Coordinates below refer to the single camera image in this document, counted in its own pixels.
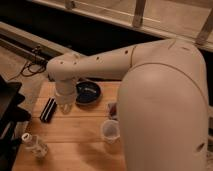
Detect black chair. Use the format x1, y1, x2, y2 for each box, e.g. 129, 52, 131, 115
0, 75, 31, 171

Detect clear plastic bottle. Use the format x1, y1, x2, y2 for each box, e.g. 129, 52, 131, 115
21, 133, 48, 158

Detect dark round bowl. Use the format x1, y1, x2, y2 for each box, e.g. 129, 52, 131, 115
76, 81, 101, 104

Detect black rectangular case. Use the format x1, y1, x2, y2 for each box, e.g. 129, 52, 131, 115
40, 98, 57, 123

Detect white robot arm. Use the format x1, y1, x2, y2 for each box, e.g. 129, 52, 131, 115
47, 39, 209, 171

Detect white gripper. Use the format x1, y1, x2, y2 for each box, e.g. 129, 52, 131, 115
54, 79, 77, 114

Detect translucent plastic cup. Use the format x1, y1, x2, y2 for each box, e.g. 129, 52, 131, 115
100, 120, 120, 144

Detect metal frame rail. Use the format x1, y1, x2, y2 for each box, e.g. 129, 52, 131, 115
0, 21, 84, 63

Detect cables on floor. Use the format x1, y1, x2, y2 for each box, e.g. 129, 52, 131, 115
8, 46, 51, 79

